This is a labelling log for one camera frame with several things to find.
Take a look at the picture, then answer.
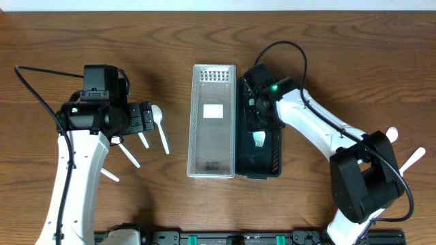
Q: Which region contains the white plastic fork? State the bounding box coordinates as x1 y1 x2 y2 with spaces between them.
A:
399 147 426 176
253 131 266 148

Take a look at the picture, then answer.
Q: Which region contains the black plastic basket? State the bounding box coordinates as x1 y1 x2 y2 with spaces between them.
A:
236 79 282 179

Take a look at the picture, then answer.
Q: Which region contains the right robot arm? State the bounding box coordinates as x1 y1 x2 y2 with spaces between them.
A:
240 64 410 244

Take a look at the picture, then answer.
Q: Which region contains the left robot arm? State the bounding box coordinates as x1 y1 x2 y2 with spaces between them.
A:
37 65 155 244

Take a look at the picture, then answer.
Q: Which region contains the white plastic spoon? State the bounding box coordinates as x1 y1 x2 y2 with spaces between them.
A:
138 132 149 148
101 168 120 182
111 137 140 168
151 105 170 154
386 127 399 143

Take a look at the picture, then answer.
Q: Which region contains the clear plastic basket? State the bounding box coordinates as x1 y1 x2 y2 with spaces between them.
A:
187 64 236 179

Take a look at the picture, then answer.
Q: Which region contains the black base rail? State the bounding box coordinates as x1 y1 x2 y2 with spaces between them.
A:
93 224 407 245

